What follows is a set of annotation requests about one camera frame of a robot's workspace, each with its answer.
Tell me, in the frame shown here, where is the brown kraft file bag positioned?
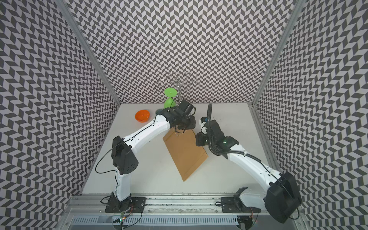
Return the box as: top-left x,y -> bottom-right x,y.
163,128 -> 208,181

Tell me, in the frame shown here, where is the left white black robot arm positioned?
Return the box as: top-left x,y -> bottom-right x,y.
108,100 -> 196,212

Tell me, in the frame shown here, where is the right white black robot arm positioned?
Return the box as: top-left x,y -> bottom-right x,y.
195,117 -> 302,223

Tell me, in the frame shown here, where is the green plastic wine glass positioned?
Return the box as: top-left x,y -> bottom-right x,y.
164,88 -> 178,108

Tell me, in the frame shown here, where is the chrome cup holder stand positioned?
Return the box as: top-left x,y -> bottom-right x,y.
169,71 -> 190,102

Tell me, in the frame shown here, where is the orange plastic bowl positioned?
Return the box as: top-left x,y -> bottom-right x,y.
135,110 -> 150,123

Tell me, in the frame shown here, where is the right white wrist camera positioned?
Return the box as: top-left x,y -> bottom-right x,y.
199,117 -> 208,135

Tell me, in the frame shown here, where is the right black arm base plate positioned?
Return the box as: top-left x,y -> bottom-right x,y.
220,196 -> 261,213

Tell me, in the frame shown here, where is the aluminium front rail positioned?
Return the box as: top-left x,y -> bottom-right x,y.
64,194 -> 302,216

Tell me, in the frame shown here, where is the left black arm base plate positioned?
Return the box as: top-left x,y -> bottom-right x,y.
105,197 -> 147,213

